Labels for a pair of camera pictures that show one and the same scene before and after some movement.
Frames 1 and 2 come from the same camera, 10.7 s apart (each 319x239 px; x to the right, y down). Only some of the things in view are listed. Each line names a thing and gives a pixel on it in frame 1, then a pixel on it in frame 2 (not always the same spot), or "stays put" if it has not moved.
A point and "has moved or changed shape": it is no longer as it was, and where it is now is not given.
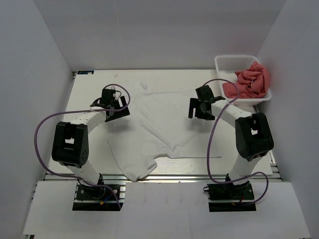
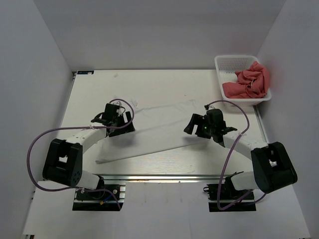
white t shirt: (158, 126) has moved or changed shape
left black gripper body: (116, 104) → (119, 121)
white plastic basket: (226, 66) stays put
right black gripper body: (199, 104) → (205, 130)
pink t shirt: (253, 82) stays put
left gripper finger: (122, 98) → (129, 118)
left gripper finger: (112, 115) → (114, 132)
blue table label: (85, 72) stays put
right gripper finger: (193, 102) → (195, 119)
